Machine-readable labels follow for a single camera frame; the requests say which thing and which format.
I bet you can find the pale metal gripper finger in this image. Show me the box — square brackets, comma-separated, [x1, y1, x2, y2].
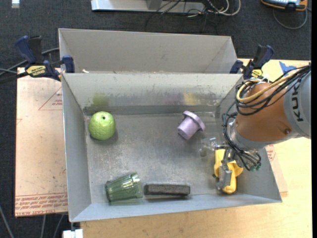
[216, 164, 233, 191]
[200, 137, 218, 158]

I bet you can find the yellow toy banana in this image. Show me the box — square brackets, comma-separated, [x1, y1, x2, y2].
[213, 148, 244, 195]

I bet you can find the lilac plastic cup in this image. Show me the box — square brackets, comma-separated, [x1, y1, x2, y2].
[177, 110, 206, 140]

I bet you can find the grey metal bin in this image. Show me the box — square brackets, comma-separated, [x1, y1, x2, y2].
[58, 28, 283, 223]

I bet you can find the dark green flat block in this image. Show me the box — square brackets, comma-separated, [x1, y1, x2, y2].
[143, 182, 191, 198]

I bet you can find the green ribbed glass cup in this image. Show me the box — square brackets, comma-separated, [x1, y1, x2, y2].
[105, 172, 145, 204]

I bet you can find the green toy apple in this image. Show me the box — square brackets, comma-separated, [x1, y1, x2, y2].
[88, 111, 117, 141]

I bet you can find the brown cardboard board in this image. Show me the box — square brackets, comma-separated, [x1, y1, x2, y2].
[14, 67, 289, 218]

